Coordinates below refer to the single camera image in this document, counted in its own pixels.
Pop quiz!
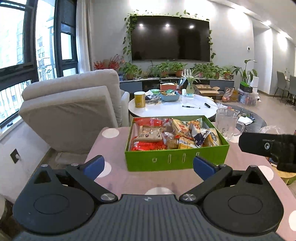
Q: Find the yellow snack packet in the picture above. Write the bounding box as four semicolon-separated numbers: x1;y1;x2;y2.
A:
178;136;197;150

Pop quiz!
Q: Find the yellow bread snack bag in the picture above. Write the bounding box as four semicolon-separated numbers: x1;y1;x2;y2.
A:
203;128;221;147

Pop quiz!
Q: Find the brown mixed nuts bag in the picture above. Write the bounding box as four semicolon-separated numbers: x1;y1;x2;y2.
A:
134;126;166;142

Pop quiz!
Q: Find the plastic bag of bread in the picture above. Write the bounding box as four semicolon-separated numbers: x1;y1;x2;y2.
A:
259;126;284;135

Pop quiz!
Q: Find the dark round side table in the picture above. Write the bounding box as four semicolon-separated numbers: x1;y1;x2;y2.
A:
220;104;267;133

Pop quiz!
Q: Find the clear glass pitcher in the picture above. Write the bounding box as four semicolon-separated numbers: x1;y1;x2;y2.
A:
215;108;245;141

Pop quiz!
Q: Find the red snack bag in box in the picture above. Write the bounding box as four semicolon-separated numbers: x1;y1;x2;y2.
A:
130;141;167;151

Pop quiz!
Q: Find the beige armchair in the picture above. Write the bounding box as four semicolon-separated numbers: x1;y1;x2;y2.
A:
18;69;130;154

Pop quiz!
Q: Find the grey dining chair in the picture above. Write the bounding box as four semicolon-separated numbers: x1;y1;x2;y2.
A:
273;71;289;98

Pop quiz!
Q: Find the round white coffee table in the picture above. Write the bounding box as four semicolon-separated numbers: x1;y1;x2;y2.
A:
128;94;218;118

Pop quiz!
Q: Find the glass vase with plant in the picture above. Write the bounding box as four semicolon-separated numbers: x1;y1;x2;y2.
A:
182;69;200;97

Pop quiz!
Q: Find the blue snack tray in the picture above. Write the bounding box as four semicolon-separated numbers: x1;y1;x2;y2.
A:
160;89;180;102

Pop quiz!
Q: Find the yellow canister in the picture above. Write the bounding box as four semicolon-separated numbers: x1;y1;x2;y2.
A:
134;91;145;108

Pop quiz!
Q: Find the low tv cabinet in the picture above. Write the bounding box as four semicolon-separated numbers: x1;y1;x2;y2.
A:
119;77;235;93

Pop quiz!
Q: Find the red flower decoration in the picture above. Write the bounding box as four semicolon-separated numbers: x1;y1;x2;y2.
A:
93;54;125;71

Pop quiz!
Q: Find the wall mounted television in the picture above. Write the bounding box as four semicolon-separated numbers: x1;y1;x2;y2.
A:
130;16;210;62

